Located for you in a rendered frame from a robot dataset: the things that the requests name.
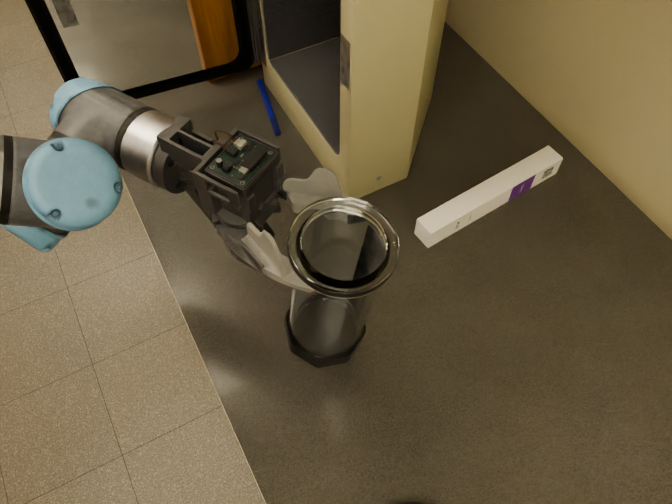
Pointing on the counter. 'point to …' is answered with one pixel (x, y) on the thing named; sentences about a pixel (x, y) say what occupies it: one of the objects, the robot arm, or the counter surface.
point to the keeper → (345, 62)
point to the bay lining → (299, 24)
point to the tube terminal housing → (376, 91)
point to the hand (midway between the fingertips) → (335, 252)
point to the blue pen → (268, 107)
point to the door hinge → (257, 31)
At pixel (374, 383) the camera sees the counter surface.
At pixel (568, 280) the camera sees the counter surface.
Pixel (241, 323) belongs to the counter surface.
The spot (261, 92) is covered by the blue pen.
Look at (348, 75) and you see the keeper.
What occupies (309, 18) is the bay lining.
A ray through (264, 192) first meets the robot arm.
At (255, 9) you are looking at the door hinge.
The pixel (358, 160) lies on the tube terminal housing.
